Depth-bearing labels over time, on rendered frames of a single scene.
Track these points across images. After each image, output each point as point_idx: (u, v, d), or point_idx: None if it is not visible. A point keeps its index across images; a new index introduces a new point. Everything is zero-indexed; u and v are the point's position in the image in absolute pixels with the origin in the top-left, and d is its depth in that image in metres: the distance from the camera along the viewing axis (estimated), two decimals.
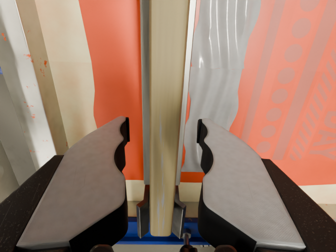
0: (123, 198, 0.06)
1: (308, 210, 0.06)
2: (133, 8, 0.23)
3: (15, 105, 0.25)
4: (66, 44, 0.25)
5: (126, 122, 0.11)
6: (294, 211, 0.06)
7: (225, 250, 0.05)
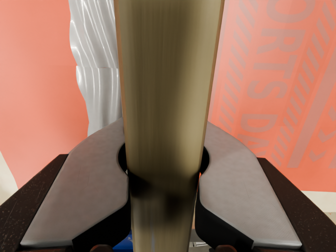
0: (126, 198, 0.06)
1: (303, 208, 0.06)
2: None
3: None
4: None
5: None
6: (290, 209, 0.06)
7: (225, 250, 0.05)
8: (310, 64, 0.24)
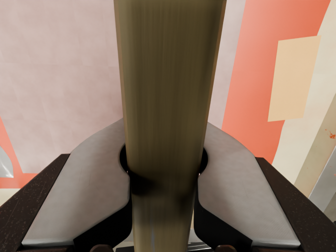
0: (127, 199, 0.06)
1: (301, 207, 0.06)
2: None
3: None
4: None
5: None
6: (288, 208, 0.06)
7: (225, 250, 0.05)
8: None
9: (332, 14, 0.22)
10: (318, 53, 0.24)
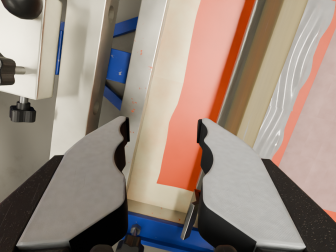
0: (123, 198, 0.06)
1: (308, 210, 0.06)
2: (225, 54, 0.34)
3: (123, 99, 0.34)
4: (170, 67, 0.35)
5: (126, 122, 0.11)
6: (294, 211, 0.06)
7: (225, 250, 0.05)
8: None
9: None
10: None
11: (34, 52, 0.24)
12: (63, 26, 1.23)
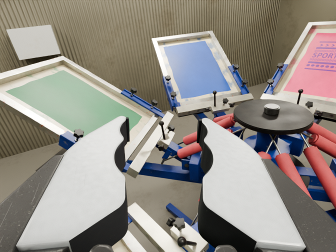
0: (123, 198, 0.06)
1: (308, 210, 0.06)
2: None
3: None
4: None
5: (126, 122, 0.11)
6: (294, 211, 0.06)
7: (225, 250, 0.05)
8: None
9: None
10: None
11: None
12: None
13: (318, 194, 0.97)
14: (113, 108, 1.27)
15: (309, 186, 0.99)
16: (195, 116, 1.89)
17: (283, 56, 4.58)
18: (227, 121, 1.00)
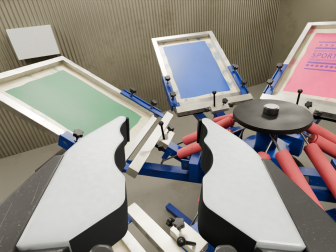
0: (123, 198, 0.06)
1: (308, 210, 0.06)
2: None
3: None
4: None
5: (126, 122, 0.11)
6: (294, 211, 0.06)
7: (225, 250, 0.05)
8: None
9: None
10: None
11: None
12: None
13: (317, 194, 0.97)
14: (113, 108, 1.27)
15: (309, 186, 0.99)
16: (194, 116, 1.89)
17: (283, 56, 4.59)
18: (227, 121, 1.00)
